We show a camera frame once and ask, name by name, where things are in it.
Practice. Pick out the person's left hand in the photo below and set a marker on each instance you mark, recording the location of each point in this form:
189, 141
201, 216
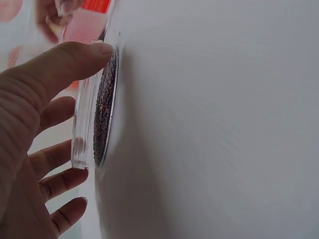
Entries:
22, 119

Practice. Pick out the person's right hand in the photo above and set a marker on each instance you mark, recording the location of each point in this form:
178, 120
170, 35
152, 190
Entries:
49, 25

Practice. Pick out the person's right fingers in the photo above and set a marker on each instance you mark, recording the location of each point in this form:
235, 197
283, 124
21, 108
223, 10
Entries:
53, 18

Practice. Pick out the clear round petri dish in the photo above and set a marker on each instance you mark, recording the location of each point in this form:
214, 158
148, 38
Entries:
83, 124

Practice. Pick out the layer of dark seeds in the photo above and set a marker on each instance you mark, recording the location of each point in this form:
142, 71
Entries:
104, 104

